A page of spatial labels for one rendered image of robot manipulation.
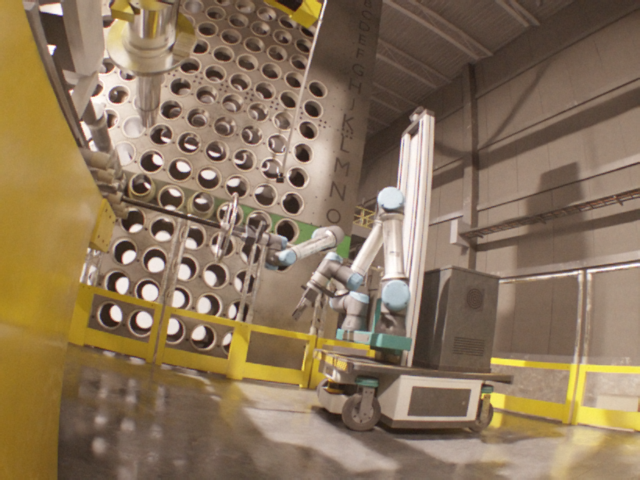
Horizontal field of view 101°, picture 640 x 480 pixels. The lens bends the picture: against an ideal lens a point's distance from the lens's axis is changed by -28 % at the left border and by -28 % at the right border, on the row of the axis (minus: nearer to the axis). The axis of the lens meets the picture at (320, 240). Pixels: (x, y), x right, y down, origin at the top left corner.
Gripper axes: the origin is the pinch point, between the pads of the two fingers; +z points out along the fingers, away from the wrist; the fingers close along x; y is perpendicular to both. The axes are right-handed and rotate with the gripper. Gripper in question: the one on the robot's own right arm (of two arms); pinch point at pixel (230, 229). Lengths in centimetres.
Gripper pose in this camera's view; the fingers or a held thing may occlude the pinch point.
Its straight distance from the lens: 192.0
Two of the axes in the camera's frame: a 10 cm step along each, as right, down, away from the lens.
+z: -8.9, -2.5, -3.7
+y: -4.0, 8.3, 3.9
